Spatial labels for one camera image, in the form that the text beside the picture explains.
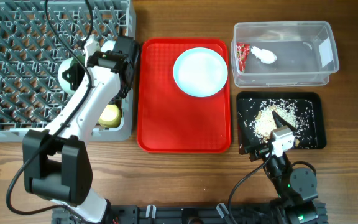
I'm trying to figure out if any grey dishwasher rack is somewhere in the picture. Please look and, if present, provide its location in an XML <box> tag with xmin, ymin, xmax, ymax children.
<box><xmin>0</xmin><ymin>0</ymin><xmax>136</xmax><ymax>142</ymax></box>

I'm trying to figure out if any red plastic tray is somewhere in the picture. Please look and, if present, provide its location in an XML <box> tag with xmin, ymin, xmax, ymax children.
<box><xmin>137</xmin><ymin>38</ymin><xmax>232</xmax><ymax>154</ymax></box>

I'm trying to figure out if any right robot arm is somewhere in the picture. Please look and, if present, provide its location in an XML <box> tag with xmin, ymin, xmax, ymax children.
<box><xmin>241</xmin><ymin>110</ymin><xmax>319</xmax><ymax>223</ymax></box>

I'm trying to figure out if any large light blue plate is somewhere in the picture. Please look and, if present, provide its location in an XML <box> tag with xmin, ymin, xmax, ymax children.
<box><xmin>173</xmin><ymin>47</ymin><xmax>228</xmax><ymax>98</ymax></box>

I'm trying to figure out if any yellow plastic cup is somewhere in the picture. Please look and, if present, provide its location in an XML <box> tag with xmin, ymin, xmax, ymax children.
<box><xmin>98</xmin><ymin>105</ymin><xmax>122</xmax><ymax>128</ymax></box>

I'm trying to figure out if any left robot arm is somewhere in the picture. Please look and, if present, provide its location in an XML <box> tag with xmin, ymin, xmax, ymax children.
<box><xmin>20</xmin><ymin>36</ymin><xmax>139</xmax><ymax>223</ymax></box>

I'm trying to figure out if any food scraps and rice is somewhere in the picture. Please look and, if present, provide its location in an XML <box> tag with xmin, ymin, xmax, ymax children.
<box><xmin>244</xmin><ymin>98</ymin><xmax>316</xmax><ymax>147</ymax></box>

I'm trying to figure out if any green plastic bowl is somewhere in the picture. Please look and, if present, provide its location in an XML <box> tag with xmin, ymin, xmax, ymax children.
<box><xmin>58</xmin><ymin>57</ymin><xmax>85</xmax><ymax>95</ymax></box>

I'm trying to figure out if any black plastic tray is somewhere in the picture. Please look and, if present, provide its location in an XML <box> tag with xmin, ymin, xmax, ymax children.
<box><xmin>236</xmin><ymin>91</ymin><xmax>327</xmax><ymax>154</ymax></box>

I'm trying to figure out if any light blue bowl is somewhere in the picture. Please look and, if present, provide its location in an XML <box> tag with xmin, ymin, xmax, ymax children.
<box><xmin>101</xmin><ymin>40</ymin><xmax>116</xmax><ymax>52</ymax></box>

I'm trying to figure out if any white tissue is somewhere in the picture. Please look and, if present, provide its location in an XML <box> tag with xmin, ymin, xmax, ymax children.
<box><xmin>250</xmin><ymin>46</ymin><xmax>277</xmax><ymax>64</ymax></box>

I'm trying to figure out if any red snack wrapper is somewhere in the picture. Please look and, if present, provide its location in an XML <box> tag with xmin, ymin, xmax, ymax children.
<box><xmin>236</xmin><ymin>43</ymin><xmax>250</xmax><ymax>72</ymax></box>

